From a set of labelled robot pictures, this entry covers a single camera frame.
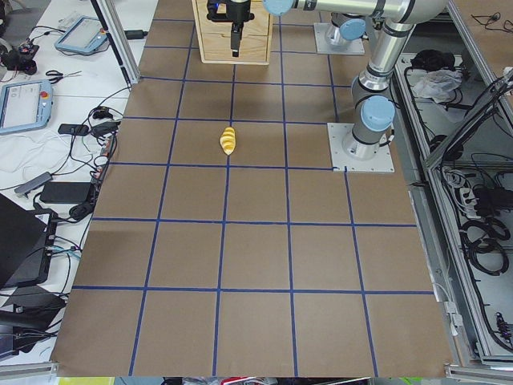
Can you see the wooden drawer cabinet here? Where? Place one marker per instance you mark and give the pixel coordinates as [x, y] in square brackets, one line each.
[214, 37]

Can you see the yellow toy bread roll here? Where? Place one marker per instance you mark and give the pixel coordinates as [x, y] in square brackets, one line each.
[228, 141]

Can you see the upper teach pendant tablet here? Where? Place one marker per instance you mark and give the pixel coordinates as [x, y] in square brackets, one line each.
[84, 37]

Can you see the teach pendant tablet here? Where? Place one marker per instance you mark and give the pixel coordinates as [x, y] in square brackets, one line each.
[84, 37]
[25, 106]

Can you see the black cloth bundle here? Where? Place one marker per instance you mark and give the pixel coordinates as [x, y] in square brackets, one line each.
[433, 60]

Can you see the crumpled white cloth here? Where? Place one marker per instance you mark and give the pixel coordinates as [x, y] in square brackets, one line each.
[438, 85]

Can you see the lower teach pendant tablet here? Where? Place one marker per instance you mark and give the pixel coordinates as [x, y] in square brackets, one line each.
[25, 106]

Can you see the grey usb hub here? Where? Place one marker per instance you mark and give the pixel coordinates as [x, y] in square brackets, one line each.
[33, 184]

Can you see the black power adapter brick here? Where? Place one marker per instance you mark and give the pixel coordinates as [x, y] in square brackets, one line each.
[65, 192]

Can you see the black laptop computer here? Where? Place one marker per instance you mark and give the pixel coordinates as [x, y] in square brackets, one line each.
[26, 238]

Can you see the aluminium frame post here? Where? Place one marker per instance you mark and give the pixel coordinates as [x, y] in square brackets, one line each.
[110, 21]

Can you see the black-handled scissors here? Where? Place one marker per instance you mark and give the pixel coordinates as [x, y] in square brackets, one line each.
[55, 76]

